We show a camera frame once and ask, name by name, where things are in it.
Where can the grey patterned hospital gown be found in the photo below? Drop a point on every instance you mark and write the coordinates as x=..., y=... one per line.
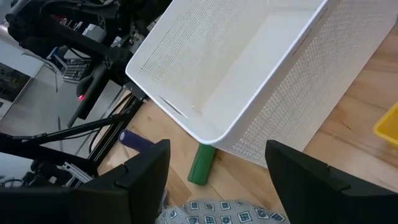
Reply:
x=217, y=213

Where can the green bandage roll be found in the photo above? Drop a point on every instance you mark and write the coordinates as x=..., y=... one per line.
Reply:
x=201, y=165

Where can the black lit computer mouse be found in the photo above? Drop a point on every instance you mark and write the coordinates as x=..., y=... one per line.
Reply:
x=88, y=84

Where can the black aluminium table frame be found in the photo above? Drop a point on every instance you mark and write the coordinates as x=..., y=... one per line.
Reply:
x=113, y=135

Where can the white perforated plastic basket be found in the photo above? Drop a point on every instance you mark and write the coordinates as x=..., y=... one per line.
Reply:
x=248, y=62

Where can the black computer keyboard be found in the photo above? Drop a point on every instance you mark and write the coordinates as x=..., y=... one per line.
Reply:
x=76, y=71

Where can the purple bandage roll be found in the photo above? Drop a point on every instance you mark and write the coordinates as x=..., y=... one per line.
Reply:
x=133, y=140

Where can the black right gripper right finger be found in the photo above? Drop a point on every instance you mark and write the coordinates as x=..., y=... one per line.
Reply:
x=326, y=202

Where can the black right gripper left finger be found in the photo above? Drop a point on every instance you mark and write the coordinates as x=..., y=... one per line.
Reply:
x=93, y=205

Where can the small yellow plastic tray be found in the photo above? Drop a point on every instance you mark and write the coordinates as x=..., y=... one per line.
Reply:
x=388, y=127

